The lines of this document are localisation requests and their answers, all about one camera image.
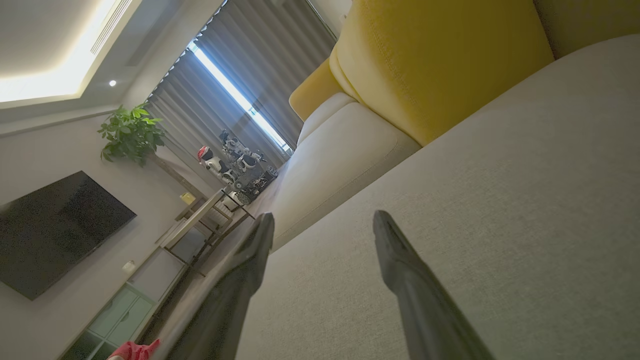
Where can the black wall television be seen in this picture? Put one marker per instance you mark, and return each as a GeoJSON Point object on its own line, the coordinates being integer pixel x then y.
{"type": "Point", "coordinates": [55, 230]}

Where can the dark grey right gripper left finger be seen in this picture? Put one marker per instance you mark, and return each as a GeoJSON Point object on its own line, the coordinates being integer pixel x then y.
{"type": "Point", "coordinates": [225, 320]}

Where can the red bulls jersey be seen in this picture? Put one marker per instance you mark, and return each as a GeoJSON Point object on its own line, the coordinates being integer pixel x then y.
{"type": "Point", "coordinates": [135, 351]}

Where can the white wall socket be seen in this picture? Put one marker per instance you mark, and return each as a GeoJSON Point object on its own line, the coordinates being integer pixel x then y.
{"type": "Point", "coordinates": [129, 267]}

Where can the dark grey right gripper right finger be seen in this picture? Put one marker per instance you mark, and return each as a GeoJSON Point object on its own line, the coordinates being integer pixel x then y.
{"type": "Point", "coordinates": [430, 325]}

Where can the green potted plant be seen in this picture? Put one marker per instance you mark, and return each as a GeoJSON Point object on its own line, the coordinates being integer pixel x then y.
{"type": "Point", "coordinates": [131, 134]}

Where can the white black humanoid robot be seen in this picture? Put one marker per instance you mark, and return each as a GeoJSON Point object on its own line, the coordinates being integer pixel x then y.
{"type": "Point", "coordinates": [214, 162]}

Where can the white ribbed heater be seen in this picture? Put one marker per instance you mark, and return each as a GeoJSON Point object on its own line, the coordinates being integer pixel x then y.
{"type": "Point", "coordinates": [220, 214]}

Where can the ceiling air vent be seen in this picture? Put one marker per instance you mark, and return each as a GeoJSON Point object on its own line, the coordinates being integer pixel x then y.
{"type": "Point", "coordinates": [111, 25]}

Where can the large grey sofa seat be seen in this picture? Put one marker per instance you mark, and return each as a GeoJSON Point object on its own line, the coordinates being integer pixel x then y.
{"type": "Point", "coordinates": [500, 210]}

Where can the grey sofa seat cushion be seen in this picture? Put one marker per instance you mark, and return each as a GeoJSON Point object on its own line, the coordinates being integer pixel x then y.
{"type": "Point", "coordinates": [322, 112]}

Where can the white robot on wheeled base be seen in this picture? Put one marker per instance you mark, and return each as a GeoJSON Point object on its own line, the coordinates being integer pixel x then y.
{"type": "Point", "coordinates": [247, 162]}

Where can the white low tv cabinet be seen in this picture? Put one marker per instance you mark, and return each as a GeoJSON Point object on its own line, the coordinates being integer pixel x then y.
{"type": "Point", "coordinates": [150, 285]}

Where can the grey curtain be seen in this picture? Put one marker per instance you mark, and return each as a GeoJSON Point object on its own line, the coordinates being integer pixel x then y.
{"type": "Point", "coordinates": [260, 55]}

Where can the round table with metal legs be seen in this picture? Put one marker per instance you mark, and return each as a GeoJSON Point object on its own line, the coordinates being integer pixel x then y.
{"type": "Point", "coordinates": [200, 215]}

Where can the large yellow sofa back cushion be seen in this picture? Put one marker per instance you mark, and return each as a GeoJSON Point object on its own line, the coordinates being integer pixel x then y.
{"type": "Point", "coordinates": [440, 65]}

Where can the grey sofa back cushion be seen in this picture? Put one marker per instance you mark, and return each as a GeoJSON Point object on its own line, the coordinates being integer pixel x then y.
{"type": "Point", "coordinates": [340, 170]}
{"type": "Point", "coordinates": [595, 20]}

